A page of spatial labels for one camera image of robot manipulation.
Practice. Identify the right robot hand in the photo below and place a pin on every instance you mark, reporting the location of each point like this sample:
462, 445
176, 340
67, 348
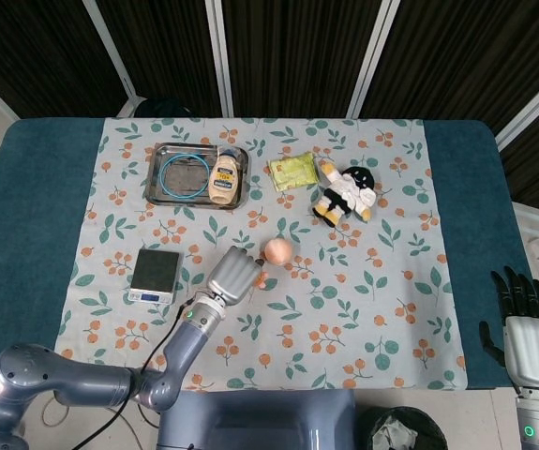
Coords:
534, 347

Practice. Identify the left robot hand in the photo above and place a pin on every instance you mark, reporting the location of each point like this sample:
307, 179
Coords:
234, 276

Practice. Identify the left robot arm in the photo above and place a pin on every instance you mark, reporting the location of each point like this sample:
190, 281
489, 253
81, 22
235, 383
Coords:
63, 379

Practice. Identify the silver digital kitchen scale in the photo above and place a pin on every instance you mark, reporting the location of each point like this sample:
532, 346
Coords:
154, 272

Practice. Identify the black white plush toy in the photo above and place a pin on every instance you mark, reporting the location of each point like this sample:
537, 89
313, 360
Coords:
344, 192

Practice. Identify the peach coloured ball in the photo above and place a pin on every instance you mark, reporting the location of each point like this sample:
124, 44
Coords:
278, 250

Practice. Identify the mayonnaise squeeze bottle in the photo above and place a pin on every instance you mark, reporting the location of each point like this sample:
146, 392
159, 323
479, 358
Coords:
224, 180

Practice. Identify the floral print tablecloth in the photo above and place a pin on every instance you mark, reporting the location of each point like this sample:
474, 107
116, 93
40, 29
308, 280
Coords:
344, 281

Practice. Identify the stainless steel tray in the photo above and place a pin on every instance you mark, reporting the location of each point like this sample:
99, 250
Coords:
182, 175

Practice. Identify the green snack packet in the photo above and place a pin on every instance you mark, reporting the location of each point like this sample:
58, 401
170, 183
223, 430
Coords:
292, 171

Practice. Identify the blue grey robot torso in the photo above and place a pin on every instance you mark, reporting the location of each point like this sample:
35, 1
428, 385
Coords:
250, 422

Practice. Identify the black trash bin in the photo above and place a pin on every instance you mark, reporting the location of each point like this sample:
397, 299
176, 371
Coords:
409, 431

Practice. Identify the black object behind table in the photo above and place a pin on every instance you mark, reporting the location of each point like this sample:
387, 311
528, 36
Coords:
163, 108

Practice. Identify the teal table cover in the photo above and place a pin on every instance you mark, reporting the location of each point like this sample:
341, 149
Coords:
25, 211

